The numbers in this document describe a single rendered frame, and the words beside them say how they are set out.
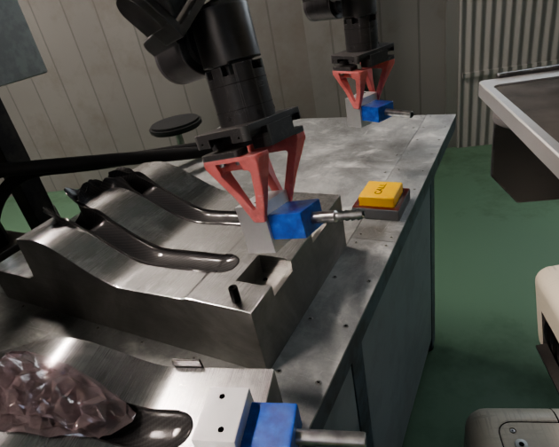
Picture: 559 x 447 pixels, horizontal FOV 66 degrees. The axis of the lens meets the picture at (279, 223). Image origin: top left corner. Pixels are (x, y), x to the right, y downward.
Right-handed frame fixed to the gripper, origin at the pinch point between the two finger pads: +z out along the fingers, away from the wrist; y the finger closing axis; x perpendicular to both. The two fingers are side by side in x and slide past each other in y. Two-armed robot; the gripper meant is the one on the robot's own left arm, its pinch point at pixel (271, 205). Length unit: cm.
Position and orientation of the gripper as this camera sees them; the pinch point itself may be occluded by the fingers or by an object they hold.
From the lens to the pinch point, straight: 46.2
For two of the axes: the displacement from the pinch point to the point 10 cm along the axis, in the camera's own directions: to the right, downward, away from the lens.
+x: 8.2, -0.4, -5.7
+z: 2.5, 9.2, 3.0
